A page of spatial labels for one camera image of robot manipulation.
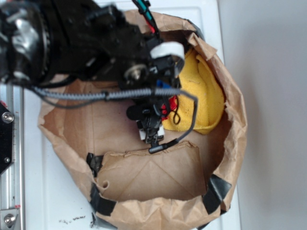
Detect brown paper bag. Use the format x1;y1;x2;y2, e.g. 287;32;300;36
38;12;248;230

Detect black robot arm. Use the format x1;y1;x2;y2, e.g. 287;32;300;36
0;0;184;153

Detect aluminium rail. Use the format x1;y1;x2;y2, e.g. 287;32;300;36
0;84;25;230

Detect yellow cloth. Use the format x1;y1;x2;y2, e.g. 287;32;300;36
162;49;224;135

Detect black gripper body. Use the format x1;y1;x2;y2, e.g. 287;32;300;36
118;40;185;148

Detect blue cylinder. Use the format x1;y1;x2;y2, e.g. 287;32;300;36
156;80;171;89

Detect black bracket on rail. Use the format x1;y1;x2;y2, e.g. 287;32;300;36
0;100;14;175

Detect white tape roll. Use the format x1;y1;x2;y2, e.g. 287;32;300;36
150;41;185;76

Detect red paper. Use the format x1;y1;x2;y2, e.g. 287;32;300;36
161;95;178;121

